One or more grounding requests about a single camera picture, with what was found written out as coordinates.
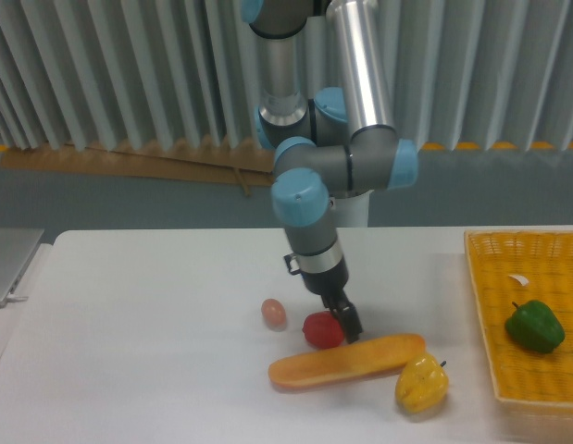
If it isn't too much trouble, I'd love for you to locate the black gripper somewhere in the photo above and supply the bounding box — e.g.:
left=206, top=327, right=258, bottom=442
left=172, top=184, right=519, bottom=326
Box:
left=302, top=261, right=363, bottom=344

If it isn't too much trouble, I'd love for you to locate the red bell pepper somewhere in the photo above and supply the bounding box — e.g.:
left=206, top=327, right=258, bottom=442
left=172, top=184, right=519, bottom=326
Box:
left=303, top=312, right=344, bottom=350

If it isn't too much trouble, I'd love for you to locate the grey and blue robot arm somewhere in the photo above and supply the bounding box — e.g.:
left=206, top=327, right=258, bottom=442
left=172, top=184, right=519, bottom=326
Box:
left=241, top=1, right=418, bottom=342

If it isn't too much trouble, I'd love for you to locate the yellow bell pepper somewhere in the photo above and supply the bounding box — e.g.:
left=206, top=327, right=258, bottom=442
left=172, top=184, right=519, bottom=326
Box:
left=394, top=351, right=449, bottom=414

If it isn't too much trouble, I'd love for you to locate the green bell pepper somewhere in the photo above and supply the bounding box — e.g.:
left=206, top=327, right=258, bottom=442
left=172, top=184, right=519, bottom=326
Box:
left=504, top=300, right=566, bottom=354

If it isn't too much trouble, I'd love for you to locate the brown egg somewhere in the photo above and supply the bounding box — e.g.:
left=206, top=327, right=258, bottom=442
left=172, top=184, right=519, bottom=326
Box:
left=261, top=299, right=287, bottom=331

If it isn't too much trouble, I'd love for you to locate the long bread baguette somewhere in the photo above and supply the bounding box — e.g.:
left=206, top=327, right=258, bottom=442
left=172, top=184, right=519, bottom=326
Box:
left=268, top=334, right=426, bottom=390

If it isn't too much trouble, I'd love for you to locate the brown cardboard sheet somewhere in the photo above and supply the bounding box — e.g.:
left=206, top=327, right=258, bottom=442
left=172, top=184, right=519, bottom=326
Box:
left=0, top=136, right=273, bottom=196

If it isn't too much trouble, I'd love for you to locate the white paper scrap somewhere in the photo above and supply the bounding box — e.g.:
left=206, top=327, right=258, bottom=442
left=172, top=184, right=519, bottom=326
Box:
left=508, top=274, right=529, bottom=287

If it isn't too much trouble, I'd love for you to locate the yellow woven basket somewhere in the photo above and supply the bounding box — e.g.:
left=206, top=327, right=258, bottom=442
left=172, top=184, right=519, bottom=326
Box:
left=464, top=230, right=573, bottom=412

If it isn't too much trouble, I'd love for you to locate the silver laptop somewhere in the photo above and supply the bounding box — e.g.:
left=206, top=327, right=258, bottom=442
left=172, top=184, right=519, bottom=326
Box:
left=0, top=228, right=44, bottom=308

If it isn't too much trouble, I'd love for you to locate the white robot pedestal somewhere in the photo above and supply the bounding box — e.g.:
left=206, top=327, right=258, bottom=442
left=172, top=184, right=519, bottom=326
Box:
left=330, top=191, right=371, bottom=228

